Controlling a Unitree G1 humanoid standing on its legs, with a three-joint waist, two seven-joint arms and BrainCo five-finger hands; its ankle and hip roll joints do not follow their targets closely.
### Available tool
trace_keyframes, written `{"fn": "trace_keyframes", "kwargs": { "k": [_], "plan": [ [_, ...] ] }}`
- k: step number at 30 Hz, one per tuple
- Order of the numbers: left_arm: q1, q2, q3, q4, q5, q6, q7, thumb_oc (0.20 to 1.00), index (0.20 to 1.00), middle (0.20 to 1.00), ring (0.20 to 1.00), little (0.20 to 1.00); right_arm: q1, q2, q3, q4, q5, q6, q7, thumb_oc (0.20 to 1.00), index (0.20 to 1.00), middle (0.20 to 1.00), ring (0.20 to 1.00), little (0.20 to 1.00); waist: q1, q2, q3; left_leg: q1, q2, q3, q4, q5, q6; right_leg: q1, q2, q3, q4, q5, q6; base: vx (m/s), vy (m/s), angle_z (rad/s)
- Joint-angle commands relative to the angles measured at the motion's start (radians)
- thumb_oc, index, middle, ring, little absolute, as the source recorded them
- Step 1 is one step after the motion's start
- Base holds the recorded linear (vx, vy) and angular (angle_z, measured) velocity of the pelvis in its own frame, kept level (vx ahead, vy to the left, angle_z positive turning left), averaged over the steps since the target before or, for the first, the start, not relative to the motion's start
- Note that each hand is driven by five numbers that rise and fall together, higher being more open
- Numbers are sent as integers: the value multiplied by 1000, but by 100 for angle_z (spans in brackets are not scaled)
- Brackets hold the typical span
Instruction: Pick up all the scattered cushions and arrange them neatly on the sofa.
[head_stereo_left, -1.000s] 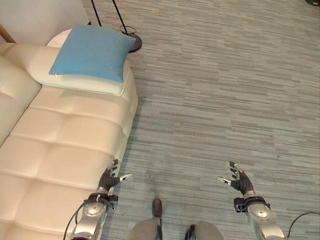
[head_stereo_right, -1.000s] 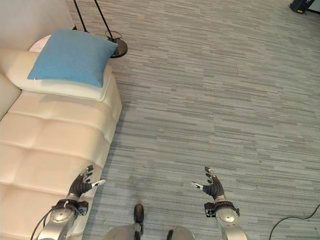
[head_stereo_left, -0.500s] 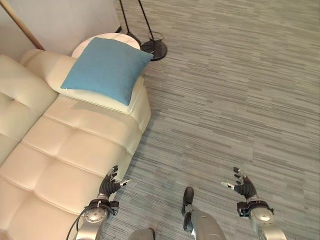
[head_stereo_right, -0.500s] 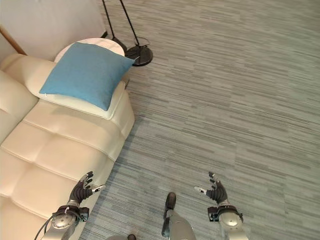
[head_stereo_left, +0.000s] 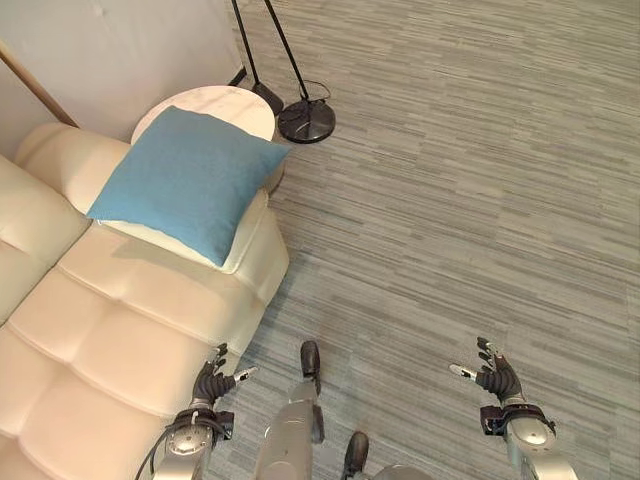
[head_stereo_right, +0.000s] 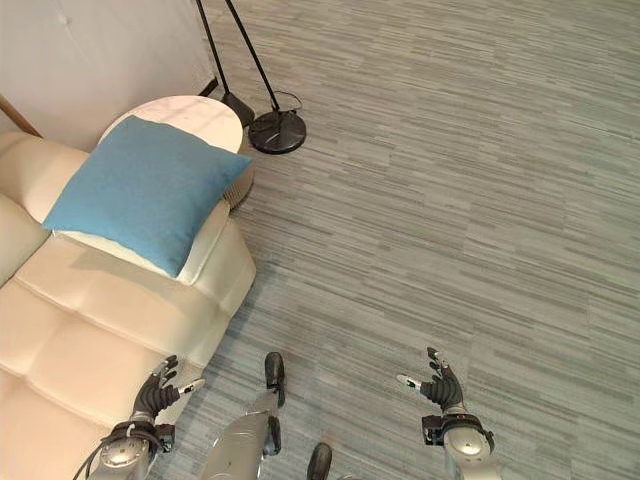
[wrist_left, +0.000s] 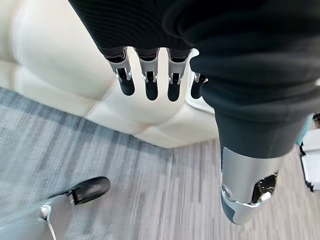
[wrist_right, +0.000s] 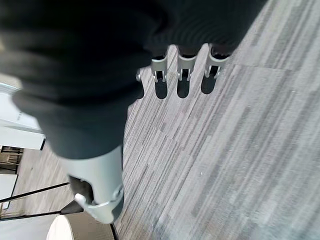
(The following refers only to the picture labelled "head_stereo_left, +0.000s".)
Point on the wooden slanted pole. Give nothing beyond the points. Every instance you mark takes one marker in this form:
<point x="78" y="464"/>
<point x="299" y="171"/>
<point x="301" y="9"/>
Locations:
<point x="37" y="82"/>

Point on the silver robot leg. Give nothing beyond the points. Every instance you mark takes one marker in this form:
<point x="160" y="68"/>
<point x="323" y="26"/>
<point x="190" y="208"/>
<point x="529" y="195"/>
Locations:
<point x="295" y="420"/>
<point x="370" y="460"/>

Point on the left silver robot leg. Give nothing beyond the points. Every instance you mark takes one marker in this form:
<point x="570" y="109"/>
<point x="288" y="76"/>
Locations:
<point x="295" y="420"/>

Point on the black floor lamp round base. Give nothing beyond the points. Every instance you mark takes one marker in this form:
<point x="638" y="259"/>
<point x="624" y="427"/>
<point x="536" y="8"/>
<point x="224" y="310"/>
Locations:
<point x="305" y="119"/>

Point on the right silver robot leg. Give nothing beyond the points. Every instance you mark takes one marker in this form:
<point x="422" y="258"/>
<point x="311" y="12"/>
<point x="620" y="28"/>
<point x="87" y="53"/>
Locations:
<point x="370" y="460"/>

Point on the blue square cushion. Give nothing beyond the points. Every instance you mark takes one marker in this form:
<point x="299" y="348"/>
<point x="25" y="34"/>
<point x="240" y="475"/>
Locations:
<point x="187" y="182"/>

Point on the round white side table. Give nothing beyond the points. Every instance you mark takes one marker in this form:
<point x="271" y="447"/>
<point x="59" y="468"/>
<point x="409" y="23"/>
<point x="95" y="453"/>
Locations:
<point x="220" y="107"/>

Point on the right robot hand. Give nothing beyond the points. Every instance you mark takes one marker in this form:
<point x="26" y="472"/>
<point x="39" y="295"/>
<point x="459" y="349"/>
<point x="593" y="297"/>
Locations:
<point x="496" y="376"/>

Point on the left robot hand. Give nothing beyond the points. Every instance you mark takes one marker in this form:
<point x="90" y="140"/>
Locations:
<point x="211" y="382"/>

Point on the cream leather sofa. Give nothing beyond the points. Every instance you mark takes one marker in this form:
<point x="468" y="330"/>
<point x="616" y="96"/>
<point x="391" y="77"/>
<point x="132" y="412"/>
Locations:
<point x="115" y="300"/>

